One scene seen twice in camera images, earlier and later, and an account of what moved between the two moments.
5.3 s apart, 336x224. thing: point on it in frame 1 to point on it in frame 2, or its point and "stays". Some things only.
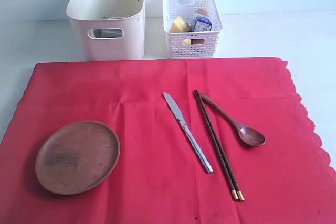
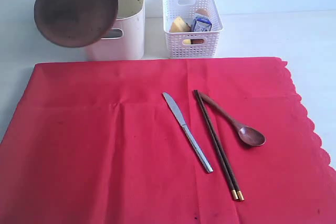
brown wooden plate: [75, 158] to [76, 9]
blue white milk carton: [201, 24] stays
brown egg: [202, 11] stays
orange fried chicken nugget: [197, 41] stays
